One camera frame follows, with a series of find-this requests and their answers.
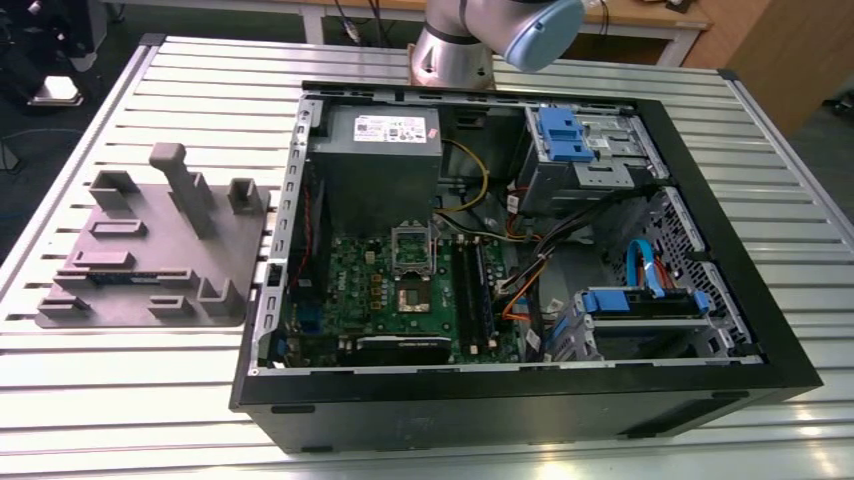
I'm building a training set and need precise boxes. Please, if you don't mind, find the brown wooden cabinet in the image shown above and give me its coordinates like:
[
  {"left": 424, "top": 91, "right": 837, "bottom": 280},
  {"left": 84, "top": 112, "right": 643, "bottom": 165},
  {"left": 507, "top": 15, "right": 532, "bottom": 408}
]
[{"left": 686, "top": 0, "right": 854, "bottom": 144}]

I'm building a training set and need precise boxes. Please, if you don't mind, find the metal socket cover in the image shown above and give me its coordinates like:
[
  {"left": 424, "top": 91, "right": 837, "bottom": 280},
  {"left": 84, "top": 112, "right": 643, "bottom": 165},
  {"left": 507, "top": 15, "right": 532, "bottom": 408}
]
[{"left": 390, "top": 225, "right": 440, "bottom": 280}]

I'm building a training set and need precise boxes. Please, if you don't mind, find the hard disk in blue carrier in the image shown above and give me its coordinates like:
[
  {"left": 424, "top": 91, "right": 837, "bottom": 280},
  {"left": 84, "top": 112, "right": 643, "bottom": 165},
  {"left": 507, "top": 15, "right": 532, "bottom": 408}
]
[{"left": 574, "top": 285, "right": 712, "bottom": 321}]

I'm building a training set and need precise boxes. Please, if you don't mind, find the grey disk bay cage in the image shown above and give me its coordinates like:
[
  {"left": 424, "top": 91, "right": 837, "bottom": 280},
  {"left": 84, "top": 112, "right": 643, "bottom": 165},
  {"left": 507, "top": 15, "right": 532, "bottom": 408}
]
[{"left": 543, "top": 287, "right": 762, "bottom": 361}]

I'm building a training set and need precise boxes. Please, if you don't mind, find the CPU socket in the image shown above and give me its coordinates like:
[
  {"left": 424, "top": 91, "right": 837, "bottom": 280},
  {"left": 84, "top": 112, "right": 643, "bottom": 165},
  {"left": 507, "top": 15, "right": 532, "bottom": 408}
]
[{"left": 394, "top": 282, "right": 439, "bottom": 315}]

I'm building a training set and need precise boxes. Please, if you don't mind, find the grey optical drive cage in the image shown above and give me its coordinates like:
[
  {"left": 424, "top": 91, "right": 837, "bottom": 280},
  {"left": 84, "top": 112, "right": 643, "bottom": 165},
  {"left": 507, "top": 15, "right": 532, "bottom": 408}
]
[{"left": 518, "top": 103, "right": 671, "bottom": 216}]

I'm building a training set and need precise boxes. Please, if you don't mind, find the black graphics card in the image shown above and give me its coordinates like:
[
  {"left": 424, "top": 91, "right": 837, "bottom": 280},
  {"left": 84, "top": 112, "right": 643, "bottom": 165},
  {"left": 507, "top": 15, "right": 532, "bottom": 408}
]
[{"left": 337, "top": 333, "right": 455, "bottom": 366}]

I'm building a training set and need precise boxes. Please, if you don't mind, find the blue drive bay latch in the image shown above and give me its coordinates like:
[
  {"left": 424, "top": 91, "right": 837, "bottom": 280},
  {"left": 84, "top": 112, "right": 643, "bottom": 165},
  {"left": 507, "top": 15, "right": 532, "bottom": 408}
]
[{"left": 536, "top": 107, "right": 595, "bottom": 164}]

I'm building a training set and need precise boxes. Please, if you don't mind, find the orange wire bundle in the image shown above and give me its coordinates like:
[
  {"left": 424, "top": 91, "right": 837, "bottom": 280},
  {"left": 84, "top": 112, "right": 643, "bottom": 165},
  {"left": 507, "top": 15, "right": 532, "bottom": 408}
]
[{"left": 498, "top": 253, "right": 556, "bottom": 322}]

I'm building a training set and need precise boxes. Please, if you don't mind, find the black RAM slot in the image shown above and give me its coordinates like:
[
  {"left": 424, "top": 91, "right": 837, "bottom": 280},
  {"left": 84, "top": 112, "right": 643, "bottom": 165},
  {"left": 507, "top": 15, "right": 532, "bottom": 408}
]
[
  {"left": 466, "top": 237, "right": 488, "bottom": 351},
  {"left": 450, "top": 237, "right": 468, "bottom": 351},
  {"left": 458, "top": 237, "right": 479, "bottom": 352}
]

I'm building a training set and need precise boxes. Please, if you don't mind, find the thin metal locking lever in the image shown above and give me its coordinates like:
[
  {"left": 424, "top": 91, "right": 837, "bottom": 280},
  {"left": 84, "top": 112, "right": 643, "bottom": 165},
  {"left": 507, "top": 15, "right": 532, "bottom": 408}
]
[{"left": 431, "top": 219, "right": 446, "bottom": 282}]

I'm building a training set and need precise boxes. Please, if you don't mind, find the black PC case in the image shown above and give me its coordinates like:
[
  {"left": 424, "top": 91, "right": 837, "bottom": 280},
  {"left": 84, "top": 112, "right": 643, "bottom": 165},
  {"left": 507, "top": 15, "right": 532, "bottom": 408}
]
[{"left": 228, "top": 79, "right": 826, "bottom": 455}]

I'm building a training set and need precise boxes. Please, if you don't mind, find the wooden desk white frame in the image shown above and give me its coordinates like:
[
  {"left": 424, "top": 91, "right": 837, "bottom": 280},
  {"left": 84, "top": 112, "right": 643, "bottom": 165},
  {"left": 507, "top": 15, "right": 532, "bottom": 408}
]
[{"left": 105, "top": 0, "right": 712, "bottom": 66}]

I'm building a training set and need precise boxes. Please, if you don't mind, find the yellow wire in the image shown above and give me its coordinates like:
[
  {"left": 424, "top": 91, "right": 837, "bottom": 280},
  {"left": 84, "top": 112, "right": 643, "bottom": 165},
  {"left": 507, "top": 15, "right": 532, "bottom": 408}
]
[{"left": 436, "top": 138, "right": 492, "bottom": 215}]

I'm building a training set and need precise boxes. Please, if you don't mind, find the green motherboard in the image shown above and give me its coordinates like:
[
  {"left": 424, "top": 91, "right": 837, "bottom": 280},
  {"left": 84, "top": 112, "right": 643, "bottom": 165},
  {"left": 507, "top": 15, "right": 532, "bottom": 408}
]
[{"left": 279, "top": 219, "right": 528, "bottom": 366}]

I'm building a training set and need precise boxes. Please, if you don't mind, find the grey parts rack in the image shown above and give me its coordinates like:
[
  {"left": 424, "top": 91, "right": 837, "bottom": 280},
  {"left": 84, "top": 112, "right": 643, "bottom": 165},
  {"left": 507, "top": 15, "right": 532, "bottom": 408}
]
[{"left": 33, "top": 142, "right": 275, "bottom": 330}]

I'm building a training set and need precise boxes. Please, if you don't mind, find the grey power supply unit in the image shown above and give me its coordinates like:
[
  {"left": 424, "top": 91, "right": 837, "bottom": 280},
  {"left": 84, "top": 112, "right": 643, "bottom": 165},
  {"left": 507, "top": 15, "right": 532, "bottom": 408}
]
[{"left": 311, "top": 105, "right": 444, "bottom": 227}]

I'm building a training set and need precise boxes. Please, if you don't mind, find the silver CPU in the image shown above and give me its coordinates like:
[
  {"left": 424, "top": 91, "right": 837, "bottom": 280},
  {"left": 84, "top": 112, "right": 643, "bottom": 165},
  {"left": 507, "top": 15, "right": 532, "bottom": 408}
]
[{"left": 29, "top": 74, "right": 87, "bottom": 107}]

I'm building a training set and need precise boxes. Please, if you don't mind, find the blue data wire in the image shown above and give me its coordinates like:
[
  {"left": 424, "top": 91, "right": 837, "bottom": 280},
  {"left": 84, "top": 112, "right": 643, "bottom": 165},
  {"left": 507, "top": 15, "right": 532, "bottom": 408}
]
[{"left": 626, "top": 238, "right": 668, "bottom": 300}]

